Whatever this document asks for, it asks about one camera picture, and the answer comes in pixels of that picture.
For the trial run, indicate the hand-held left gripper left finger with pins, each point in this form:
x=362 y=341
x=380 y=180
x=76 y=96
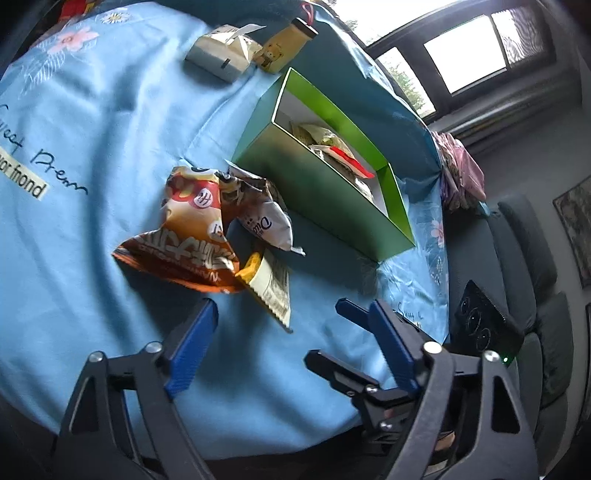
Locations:
x=191 y=350

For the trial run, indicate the black framed window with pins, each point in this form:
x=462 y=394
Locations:
x=466 y=60

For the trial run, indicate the clear cracker packet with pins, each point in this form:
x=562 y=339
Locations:
x=364 y=189

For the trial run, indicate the blue floral bedsheet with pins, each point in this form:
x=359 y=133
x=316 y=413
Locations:
x=115 y=115

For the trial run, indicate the red yellow cloth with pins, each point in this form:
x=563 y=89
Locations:
x=78 y=8

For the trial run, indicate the white red snack packet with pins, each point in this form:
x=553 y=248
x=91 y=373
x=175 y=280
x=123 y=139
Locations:
x=344 y=158

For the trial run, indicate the dark grey sofa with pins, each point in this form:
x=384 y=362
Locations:
x=526 y=258

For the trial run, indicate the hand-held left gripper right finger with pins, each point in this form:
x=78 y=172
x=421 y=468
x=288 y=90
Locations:
x=392 y=341

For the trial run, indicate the green cardboard box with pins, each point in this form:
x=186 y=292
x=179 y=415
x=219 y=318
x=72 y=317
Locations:
x=323 y=198

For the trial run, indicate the large orange snack packet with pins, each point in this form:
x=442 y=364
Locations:
x=194 y=249

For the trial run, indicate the yellow snack packet with barcode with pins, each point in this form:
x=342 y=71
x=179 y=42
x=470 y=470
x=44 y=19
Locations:
x=274 y=290

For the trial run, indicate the pale yellow green snack packet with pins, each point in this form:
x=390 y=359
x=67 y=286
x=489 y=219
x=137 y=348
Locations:
x=318 y=134

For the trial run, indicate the yellow bottle with red ribbon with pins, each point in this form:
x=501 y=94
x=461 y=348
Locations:
x=281 y=46

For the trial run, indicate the framed wall picture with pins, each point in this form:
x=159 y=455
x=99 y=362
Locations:
x=575 y=226

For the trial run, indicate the pink folded cloth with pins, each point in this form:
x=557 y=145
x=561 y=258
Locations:
x=461 y=170

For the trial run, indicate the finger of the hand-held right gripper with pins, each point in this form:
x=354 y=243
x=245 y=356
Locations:
x=353 y=314
x=341 y=374

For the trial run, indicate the white blue snack packet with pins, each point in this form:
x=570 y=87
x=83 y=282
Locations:
x=272 y=226

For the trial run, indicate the white tissue pack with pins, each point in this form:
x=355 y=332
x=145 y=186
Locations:
x=217 y=53

